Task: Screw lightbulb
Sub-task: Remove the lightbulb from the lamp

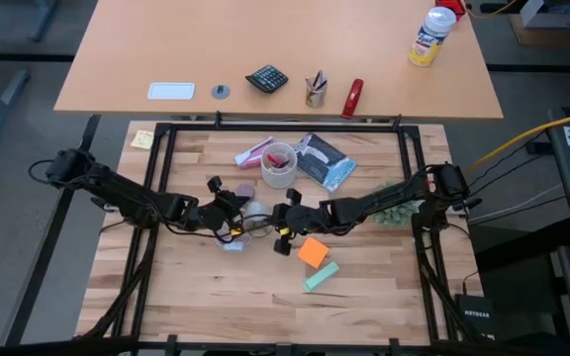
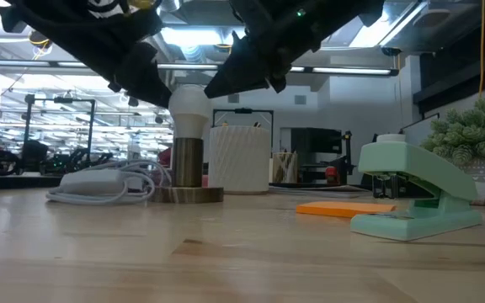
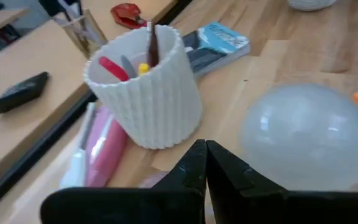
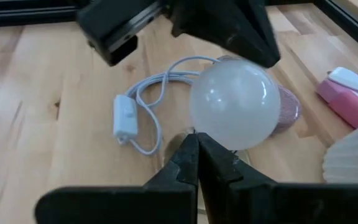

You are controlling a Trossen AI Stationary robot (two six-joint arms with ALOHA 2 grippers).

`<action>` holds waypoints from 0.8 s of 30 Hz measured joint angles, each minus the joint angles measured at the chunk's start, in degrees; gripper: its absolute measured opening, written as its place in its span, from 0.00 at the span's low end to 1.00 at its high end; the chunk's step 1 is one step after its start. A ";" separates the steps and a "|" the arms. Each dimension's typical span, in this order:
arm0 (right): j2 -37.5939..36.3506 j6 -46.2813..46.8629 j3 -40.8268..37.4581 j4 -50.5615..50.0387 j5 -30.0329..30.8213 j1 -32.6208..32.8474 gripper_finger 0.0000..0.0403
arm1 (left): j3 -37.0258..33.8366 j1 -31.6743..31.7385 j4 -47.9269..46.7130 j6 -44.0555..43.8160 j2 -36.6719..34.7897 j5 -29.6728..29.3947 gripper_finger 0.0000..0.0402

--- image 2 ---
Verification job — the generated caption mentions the white power cord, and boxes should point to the white power cord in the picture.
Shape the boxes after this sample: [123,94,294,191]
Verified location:
[45,159,172,206]

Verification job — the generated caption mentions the orange sticky note pad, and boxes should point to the orange sticky note pad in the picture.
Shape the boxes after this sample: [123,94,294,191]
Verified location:
[296,200,397,219]

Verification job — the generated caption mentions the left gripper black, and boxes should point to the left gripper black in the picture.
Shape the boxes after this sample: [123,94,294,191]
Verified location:
[0,0,173,109]

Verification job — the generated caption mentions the disinfectant wipes canister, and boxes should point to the disinfectant wipes canister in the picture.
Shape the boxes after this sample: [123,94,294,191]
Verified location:
[376,133,407,144]

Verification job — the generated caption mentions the tall black rig frame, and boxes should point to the tall black rig frame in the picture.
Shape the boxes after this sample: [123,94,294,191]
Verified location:
[23,94,97,173]

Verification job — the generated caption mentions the white textured cup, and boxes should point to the white textured cup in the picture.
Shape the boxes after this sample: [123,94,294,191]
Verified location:
[207,125,271,195]

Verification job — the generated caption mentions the green potted plant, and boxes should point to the green potted plant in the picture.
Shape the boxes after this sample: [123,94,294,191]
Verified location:
[418,98,485,207]

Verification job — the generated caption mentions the mint green stapler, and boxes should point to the mint green stapler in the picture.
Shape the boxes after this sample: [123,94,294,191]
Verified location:
[349,141,483,242]

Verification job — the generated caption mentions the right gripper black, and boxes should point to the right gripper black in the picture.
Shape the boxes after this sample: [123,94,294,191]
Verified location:
[203,0,385,99]

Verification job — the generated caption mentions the black office chair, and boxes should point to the black office chair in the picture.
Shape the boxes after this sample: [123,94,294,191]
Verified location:
[21,140,50,172]

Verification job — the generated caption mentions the black equipment cabinet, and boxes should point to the black equipment cabinet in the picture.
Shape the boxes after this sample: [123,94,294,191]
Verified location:
[290,127,353,186]

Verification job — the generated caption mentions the patterned pencil cup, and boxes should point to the patterned pencil cup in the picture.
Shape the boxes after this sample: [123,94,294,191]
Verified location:
[271,151,298,184]

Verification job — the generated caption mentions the ceiling light strip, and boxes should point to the ceiling light strip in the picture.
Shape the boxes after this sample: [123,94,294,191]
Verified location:
[0,58,399,77]

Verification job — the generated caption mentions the low black rig frame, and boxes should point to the low black rig frame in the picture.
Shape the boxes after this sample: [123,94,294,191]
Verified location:
[212,108,275,146]

